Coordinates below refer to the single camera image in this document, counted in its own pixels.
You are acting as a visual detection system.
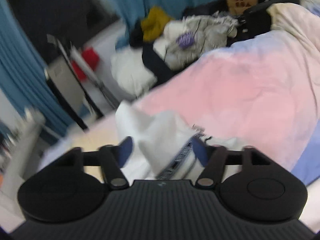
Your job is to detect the white sweatpants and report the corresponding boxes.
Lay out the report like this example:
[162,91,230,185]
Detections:
[116,101,244,183]

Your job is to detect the pink blue bed cover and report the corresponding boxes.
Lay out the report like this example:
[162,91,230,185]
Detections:
[37,2,320,228]

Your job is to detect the black garment pile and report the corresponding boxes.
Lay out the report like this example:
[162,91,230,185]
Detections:
[129,20,184,87]

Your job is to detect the grey cabinet panel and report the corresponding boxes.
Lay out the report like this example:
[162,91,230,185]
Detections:
[44,57,89,131]

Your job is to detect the red box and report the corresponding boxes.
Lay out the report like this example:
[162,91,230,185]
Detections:
[70,46,100,82]

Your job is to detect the white drying rack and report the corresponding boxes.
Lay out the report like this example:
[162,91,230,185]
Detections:
[46,33,121,110]

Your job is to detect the blue curtain left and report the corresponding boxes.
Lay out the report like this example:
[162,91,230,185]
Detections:
[1,0,73,137]

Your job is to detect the grey white garment purple print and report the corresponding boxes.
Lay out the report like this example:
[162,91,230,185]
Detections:
[153,13,239,71]

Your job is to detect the mustard yellow garment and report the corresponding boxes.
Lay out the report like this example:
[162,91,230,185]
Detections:
[140,6,174,43]

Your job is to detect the black office chair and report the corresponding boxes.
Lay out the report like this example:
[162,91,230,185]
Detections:
[236,0,300,41]

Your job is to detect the dark window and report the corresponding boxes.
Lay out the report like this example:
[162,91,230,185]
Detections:
[7,0,118,60]

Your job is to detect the cream blanket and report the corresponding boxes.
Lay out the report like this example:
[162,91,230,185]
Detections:
[267,3,319,51]

